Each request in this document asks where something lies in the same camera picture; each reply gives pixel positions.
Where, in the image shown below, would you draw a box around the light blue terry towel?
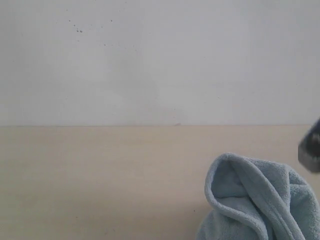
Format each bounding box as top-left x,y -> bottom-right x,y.
195,153 -> 320,240

